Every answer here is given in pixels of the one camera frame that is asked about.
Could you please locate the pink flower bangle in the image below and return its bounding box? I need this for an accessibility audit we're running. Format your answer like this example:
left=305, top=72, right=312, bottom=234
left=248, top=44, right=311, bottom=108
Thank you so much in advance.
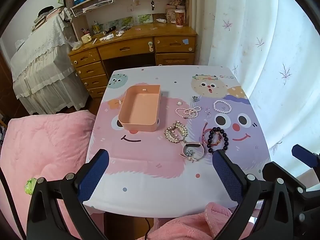
left=180, top=142, right=204, bottom=163

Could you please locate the stack of books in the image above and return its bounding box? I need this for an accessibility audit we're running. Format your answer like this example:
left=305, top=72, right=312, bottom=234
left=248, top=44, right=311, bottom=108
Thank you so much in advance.
left=31, top=5, right=62, bottom=32

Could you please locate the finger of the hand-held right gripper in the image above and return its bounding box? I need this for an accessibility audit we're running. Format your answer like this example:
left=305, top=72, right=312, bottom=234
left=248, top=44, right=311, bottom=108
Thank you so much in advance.
left=292, top=144, right=320, bottom=169

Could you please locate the white flower curtain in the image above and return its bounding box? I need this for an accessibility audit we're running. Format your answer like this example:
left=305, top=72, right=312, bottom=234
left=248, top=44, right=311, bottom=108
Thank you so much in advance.
left=197, top=0, right=320, bottom=188

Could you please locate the clear plastic bag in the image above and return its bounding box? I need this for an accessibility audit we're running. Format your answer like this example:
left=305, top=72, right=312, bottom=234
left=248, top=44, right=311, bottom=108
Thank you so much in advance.
left=70, top=39, right=83, bottom=51

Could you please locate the gold leaf hair ornament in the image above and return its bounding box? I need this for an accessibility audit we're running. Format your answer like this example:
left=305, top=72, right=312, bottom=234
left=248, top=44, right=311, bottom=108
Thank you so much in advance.
left=164, top=121, right=189, bottom=144

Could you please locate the long pearl necklace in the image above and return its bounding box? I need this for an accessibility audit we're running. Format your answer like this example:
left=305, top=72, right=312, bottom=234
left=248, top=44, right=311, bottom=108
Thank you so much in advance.
left=175, top=106, right=202, bottom=119

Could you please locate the white wire rack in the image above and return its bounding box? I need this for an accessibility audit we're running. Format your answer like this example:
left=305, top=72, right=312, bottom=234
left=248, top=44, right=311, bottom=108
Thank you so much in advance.
left=70, top=0, right=117, bottom=18

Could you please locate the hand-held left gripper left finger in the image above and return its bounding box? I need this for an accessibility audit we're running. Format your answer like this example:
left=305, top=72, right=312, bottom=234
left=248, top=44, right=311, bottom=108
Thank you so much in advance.
left=26, top=149, right=109, bottom=240

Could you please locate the pink fluffy blanket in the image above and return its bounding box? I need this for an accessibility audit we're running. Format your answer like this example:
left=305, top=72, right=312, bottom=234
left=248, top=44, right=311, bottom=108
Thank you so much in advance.
left=0, top=110, right=255, bottom=240

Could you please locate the wooden bookshelf hutch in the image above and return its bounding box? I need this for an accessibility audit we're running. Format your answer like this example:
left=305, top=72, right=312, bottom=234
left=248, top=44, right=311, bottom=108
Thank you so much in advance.
left=62, top=0, right=191, bottom=29

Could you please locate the red patterned cup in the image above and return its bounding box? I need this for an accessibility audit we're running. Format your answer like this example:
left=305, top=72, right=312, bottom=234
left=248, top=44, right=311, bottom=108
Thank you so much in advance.
left=174, top=9, right=185, bottom=28

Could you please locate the wooden desk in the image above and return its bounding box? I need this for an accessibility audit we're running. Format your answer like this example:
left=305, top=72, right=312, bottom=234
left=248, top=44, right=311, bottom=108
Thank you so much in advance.
left=68, top=24, right=198, bottom=98

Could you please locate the white pearl bracelet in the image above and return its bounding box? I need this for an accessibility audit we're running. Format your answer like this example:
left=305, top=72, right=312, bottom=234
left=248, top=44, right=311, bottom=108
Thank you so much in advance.
left=213, top=100, right=232, bottom=114

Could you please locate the pink plastic box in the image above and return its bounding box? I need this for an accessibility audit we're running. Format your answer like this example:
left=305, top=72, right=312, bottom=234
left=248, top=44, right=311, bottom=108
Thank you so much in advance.
left=118, top=85, right=161, bottom=132

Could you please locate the green crumpled object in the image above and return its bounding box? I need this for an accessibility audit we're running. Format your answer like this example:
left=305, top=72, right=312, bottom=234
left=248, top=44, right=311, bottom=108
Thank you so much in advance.
left=24, top=177, right=38, bottom=195

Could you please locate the pen holder jar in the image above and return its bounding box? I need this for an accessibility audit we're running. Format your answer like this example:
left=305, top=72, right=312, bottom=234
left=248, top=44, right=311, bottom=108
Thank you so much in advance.
left=91, top=21, right=102, bottom=35

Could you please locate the cartoon printed tablecloth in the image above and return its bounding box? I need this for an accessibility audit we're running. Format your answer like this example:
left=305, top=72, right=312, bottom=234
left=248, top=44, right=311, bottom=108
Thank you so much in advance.
left=82, top=65, right=272, bottom=218

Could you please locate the red string bracelet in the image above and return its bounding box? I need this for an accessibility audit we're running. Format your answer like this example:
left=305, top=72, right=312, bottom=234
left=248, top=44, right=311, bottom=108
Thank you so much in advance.
left=201, top=122, right=221, bottom=148

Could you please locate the black bead bracelet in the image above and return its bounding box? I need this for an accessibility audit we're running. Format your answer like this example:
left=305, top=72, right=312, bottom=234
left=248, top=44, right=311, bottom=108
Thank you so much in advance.
left=207, top=127, right=230, bottom=154

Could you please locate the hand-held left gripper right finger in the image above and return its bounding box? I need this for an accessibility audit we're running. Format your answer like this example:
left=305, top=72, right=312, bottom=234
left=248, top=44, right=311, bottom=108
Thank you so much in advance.
left=212, top=149, right=307, bottom=240

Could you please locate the black cable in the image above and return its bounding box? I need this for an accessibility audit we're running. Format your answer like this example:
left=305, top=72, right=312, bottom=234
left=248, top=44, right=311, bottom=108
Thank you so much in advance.
left=143, top=217, right=151, bottom=240

